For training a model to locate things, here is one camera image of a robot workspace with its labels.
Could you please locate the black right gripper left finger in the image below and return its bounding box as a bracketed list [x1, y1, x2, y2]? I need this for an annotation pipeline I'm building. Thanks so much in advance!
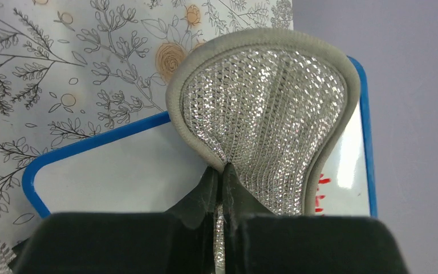
[11, 167, 219, 273]

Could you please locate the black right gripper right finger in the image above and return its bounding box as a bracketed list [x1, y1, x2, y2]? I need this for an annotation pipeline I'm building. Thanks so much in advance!
[222, 164, 408, 273]

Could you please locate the blue framed whiteboard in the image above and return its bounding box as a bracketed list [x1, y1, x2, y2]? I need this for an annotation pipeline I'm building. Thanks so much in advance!
[21, 61, 378, 218]

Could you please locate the floral table mat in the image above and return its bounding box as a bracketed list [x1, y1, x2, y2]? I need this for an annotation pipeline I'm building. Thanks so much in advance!
[0, 1, 293, 273]

